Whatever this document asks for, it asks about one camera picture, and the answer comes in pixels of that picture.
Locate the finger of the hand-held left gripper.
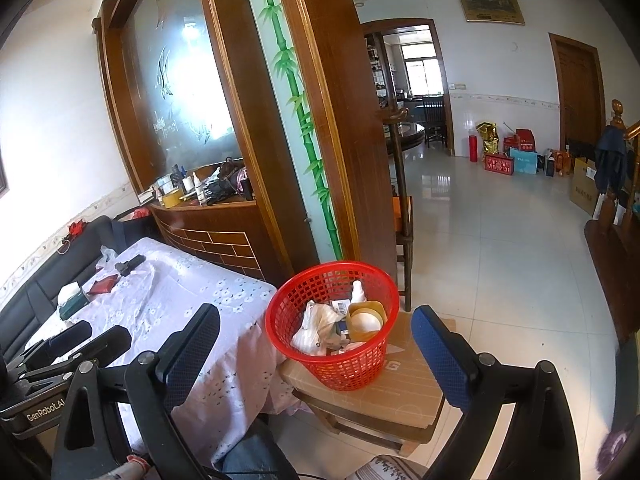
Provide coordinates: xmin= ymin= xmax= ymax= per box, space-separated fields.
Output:
xmin=20 ymin=320 xmax=93 ymax=363
xmin=15 ymin=325 xmax=132 ymax=383

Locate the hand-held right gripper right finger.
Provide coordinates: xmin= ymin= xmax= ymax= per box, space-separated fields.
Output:
xmin=411 ymin=305 xmax=588 ymax=480

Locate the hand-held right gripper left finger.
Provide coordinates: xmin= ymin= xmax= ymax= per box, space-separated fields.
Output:
xmin=50 ymin=302 xmax=222 ymax=480

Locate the yellow white round tub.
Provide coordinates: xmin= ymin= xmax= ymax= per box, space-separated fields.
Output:
xmin=346 ymin=301 xmax=386 ymax=343

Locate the white plastic bag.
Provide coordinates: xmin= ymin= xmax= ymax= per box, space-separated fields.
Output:
xmin=291 ymin=300 xmax=348 ymax=356

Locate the dark green tissue box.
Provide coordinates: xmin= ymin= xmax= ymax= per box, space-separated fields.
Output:
xmin=56 ymin=281 xmax=91 ymax=321

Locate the flat cardboard box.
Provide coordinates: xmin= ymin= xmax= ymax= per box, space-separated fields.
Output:
xmin=280 ymin=312 xmax=458 ymax=428

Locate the red wallet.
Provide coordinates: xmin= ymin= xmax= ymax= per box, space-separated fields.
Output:
xmin=87 ymin=275 xmax=121 ymax=296

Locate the black leather sofa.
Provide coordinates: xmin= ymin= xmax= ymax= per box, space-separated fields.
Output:
xmin=0 ymin=215 xmax=151 ymax=361

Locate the purple floral tablecloth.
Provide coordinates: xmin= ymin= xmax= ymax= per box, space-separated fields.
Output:
xmin=30 ymin=236 xmax=311 ymax=466

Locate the clear plastic bag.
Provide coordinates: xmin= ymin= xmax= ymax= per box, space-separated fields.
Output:
xmin=95 ymin=245 xmax=126 ymax=273

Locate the black case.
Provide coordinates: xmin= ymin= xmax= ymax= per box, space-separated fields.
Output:
xmin=114 ymin=254 xmax=147 ymax=276

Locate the wooden stool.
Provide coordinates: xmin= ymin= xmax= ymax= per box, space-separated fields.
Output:
xmin=290 ymin=390 xmax=436 ymax=456

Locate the dark shopping bag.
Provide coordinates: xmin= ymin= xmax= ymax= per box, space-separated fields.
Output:
xmin=112 ymin=207 xmax=156 ymax=251

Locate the wooden cabinet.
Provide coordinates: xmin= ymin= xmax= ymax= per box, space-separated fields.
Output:
xmin=147 ymin=195 xmax=281 ymax=286

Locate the person's jeans leg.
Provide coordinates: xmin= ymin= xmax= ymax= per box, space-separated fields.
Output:
xmin=220 ymin=432 xmax=301 ymax=480

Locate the wooden chair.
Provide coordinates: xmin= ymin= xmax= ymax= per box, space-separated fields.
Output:
xmin=390 ymin=107 xmax=416 ymax=311

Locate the patterned seat cushion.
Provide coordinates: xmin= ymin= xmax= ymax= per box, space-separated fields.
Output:
xmin=350 ymin=454 xmax=431 ymax=480

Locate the black bag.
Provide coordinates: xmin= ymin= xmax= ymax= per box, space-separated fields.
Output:
xmin=205 ymin=157 xmax=251 ymax=206

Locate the wooden stair railing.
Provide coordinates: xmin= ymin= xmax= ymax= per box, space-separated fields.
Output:
xmin=585 ymin=100 xmax=640 ymax=341

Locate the red gift box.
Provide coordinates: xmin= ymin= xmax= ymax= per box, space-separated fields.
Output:
xmin=484 ymin=154 xmax=515 ymax=177

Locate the purple cloth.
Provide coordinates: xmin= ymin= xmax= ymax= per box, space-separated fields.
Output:
xmin=597 ymin=430 xmax=636 ymax=476

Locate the blue gift bag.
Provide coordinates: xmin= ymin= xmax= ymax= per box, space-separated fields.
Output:
xmin=509 ymin=147 xmax=538 ymax=175

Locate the tall cardboard box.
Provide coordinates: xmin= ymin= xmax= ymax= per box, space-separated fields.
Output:
xmin=570 ymin=157 xmax=601 ymax=216

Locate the round dining table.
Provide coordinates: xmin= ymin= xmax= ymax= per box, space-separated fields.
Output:
xmin=382 ymin=120 xmax=426 ymax=153

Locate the gold bag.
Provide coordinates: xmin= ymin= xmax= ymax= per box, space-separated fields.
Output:
xmin=475 ymin=121 xmax=500 ymax=156

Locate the brown gift box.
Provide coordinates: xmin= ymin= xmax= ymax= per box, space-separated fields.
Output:
xmin=545 ymin=147 xmax=573 ymax=177

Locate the red gift bag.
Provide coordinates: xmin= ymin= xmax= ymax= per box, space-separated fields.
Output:
xmin=502 ymin=129 xmax=535 ymax=153

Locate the dark dining chair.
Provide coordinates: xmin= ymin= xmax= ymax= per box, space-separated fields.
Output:
xmin=422 ymin=97 xmax=448 ymax=148

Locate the dark jacket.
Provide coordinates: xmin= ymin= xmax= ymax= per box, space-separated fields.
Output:
xmin=594 ymin=125 xmax=628 ymax=193

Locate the bamboo painted panel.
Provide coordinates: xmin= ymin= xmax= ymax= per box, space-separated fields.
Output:
xmin=240 ymin=0 xmax=346 ymax=263

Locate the window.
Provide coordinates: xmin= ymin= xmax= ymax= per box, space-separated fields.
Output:
xmin=402 ymin=42 xmax=441 ymax=96

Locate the frosted glass panel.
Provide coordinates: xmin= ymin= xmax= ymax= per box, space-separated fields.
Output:
xmin=120 ymin=0 xmax=241 ymax=171

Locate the wooden door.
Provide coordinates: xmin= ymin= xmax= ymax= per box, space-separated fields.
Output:
xmin=549 ymin=32 xmax=606 ymax=153

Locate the small framed picture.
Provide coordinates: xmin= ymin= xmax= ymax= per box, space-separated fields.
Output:
xmin=456 ymin=0 xmax=526 ymax=25

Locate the wooden partition frame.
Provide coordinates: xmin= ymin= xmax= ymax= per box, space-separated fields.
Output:
xmin=92 ymin=0 xmax=398 ymax=281

